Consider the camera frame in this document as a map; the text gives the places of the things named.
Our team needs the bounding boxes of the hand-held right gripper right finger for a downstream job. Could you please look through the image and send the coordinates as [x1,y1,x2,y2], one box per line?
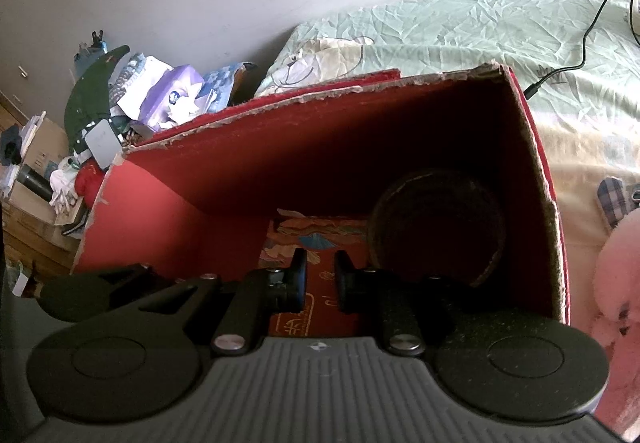
[334,250,481,357]

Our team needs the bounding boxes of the blue toy figure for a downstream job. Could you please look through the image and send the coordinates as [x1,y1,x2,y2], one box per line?
[74,29,111,69]

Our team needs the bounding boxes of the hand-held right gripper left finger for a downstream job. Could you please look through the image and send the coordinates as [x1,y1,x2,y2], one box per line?
[125,249,309,357]

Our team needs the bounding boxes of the dark bottle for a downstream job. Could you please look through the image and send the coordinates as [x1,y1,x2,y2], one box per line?
[17,164,56,201]

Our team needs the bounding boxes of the crumpled white papers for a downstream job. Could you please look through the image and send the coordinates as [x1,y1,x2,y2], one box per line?
[107,54,173,124]

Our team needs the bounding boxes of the white square card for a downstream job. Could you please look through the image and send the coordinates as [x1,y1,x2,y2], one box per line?
[84,119,123,169]

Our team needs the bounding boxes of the small red printed box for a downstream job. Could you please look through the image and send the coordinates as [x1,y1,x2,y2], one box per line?
[267,209,381,338]

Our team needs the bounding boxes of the black charger cable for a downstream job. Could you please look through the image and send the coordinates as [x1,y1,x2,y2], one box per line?
[522,0,640,99]

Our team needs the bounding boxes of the purple tissue box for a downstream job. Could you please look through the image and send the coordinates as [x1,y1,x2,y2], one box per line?
[137,64,206,133]

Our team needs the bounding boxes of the white gloves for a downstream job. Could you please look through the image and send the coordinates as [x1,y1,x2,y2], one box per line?
[49,157,83,214]

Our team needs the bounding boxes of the pink plush toy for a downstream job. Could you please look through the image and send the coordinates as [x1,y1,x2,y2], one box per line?
[590,210,640,439]

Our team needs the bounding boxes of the red cloth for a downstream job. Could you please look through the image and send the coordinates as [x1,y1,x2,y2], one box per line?
[75,160,106,199]

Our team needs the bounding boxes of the brown cardboard box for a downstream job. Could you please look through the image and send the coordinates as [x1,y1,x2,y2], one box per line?
[10,116,71,224]

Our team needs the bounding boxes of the blue plaid fabric piece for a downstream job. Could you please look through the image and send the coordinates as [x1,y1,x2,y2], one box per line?
[596,176,640,229]

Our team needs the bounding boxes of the red cardboard box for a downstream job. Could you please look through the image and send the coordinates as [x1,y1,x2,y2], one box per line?
[72,64,572,329]

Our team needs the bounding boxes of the blue checkered cloth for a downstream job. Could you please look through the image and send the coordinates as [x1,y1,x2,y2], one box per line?
[197,62,258,114]

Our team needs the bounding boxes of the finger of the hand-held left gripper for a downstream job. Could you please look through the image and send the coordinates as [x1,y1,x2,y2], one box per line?
[39,264,152,322]

